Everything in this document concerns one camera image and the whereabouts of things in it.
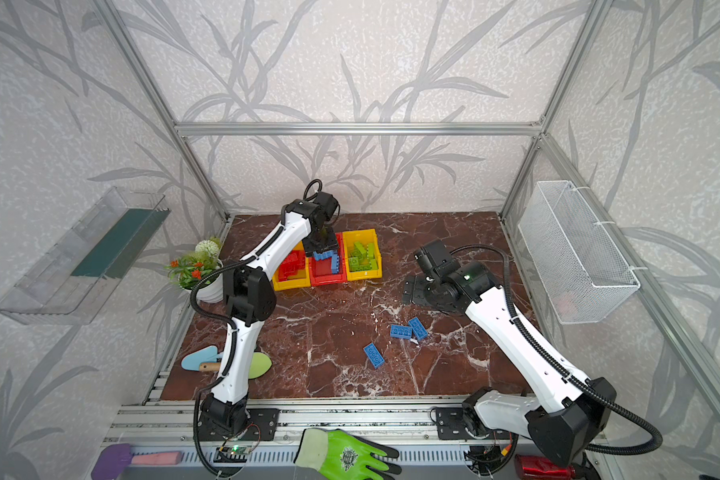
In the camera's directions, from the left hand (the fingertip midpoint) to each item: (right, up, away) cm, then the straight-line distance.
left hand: (331, 240), depth 97 cm
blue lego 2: (+14, -32, -15) cm, 38 cm away
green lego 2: (+13, -5, +8) cm, 16 cm away
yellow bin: (-12, -13, -2) cm, 18 cm away
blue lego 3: (+24, -28, -9) cm, 37 cm away
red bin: (-4, -10, +1) cm, 11 cm away
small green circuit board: (-20, -52, -26) cm, 61 cm away
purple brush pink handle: (-46, -51, -28) cm, 75 cm away
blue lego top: (-2, -5, -1) cm, 5 cm away
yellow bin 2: (+10, +1, +11) cm, 15 cm away
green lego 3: (+9, -8, +5) cm, 13 cm away
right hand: (+26, -12, -22) cm, 36 cm away
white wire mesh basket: (+58, -7, -36) cm, 69 cm away
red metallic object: (+51, -52, -30) cm, 78 cm away
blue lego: (+1, -8, +4) cm, 9 cm away
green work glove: (+6, -50, -28) cm, 58 cm away
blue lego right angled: (+28, -26, -9) cm, 39 cm away
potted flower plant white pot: (-39, -8, -11) cm, 41 cm away
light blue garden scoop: (-34, -34, -13) cm, 50 cm away
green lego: (+9, -2, +10) cm, 14 cm away
